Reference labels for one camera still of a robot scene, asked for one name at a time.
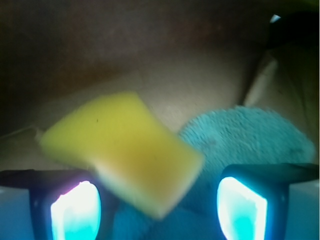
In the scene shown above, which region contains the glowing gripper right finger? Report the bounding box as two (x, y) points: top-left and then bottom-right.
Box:
(216, 163), (320, 240)

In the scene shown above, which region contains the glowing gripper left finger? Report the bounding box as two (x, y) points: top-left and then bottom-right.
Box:
(0, 169), (117, 240)

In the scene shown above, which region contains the blue terry cloth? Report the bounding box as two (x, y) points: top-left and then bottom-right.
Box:
(111, 106), (316, 240)

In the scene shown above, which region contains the yellow sponge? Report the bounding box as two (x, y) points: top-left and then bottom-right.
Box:
(39, 92), (204, 220)

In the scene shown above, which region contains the brown paper bag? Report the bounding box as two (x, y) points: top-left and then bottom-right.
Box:
(0, 0), (319, 170)

